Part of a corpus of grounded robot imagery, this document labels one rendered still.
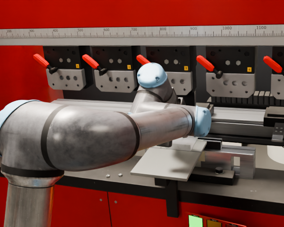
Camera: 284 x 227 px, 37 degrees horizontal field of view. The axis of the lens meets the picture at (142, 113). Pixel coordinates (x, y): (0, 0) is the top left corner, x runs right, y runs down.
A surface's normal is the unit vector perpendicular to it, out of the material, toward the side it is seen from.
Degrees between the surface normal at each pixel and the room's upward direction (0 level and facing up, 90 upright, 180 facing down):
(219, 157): 90
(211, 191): 0
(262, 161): 0
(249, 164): 90
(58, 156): 94
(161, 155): 0
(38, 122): 43
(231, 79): 90
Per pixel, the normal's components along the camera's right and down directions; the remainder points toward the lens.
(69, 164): -0.06, 0.69
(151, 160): -0.08, -0.93
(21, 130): -0.47, -0.12
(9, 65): 0.93, 0.06
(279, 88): -0.36, 0.37
